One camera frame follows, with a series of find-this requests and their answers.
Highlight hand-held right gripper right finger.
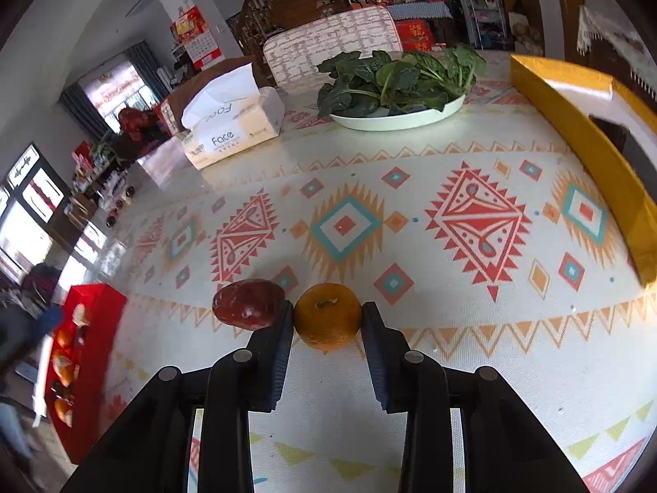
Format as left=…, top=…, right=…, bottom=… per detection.
left=361, top=300, right=591, bottom=493

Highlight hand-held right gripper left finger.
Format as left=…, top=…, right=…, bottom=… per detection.
left=59, top=300, right=296, bottom=493

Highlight red cardboard box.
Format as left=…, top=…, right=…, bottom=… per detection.
left=44, top=283, right=128, bottom=465

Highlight patterned tablecloth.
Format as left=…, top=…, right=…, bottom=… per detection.
left=48, top=50, right=657, bottom=493

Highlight white tissue box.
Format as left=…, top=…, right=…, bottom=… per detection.
left=181, top=62, right=286, bottom=170

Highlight white plate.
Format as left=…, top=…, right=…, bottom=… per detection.
left=328, top=93, right=466, bottom=131

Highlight red patterned cloth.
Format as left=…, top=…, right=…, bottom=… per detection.
left=119, top=107, right=171, bottom=141

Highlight spinach leaves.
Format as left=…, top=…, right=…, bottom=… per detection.
left=317, top=44, right=487, bottom=118

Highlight yellow cardboard box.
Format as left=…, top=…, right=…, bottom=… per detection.
left=510, top=54, right=657, bottom=286

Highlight patterned glass window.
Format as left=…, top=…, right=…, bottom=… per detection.
left=0, top=141, right=70, bottom=281

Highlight chair with patterned cover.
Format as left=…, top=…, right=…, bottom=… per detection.
left=263, top=6, right=404, bottom=88

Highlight window with curtains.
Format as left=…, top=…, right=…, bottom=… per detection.
left=60, top=42, right=171, bottom=135

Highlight red gift box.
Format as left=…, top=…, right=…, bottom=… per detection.
left=395, top=19, right=433, bottom=52

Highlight metal storage rack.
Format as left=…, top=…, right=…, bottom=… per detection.
left=461, top=0, right=510, bottom=52

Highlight white lace cloth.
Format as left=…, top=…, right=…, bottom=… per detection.
left=577, top=5, right=648, bottom=82

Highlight wall calendar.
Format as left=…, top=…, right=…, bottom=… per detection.
left=172, top=6, right=225, bottom=70

